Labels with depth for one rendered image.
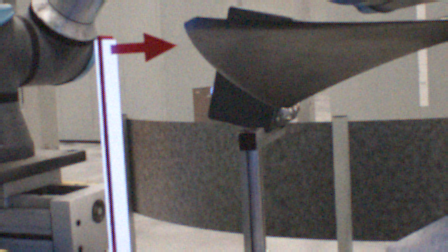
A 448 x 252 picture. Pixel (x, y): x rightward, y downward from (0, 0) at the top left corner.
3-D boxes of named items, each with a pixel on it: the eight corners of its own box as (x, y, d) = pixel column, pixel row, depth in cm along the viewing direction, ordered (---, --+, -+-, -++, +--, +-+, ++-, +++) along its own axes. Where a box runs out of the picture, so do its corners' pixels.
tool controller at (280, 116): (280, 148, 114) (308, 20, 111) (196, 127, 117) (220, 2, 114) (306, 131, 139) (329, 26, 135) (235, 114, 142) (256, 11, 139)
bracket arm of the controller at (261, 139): (257, 151, 109) (256, 131, 109) (238, 151, 110) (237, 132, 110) (285, 133, 132) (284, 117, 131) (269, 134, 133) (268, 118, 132)
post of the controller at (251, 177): (262, 256, 110) (256, 130, 109) (244, 255, 111) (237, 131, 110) (266, 250, 113) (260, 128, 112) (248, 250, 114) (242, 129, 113)
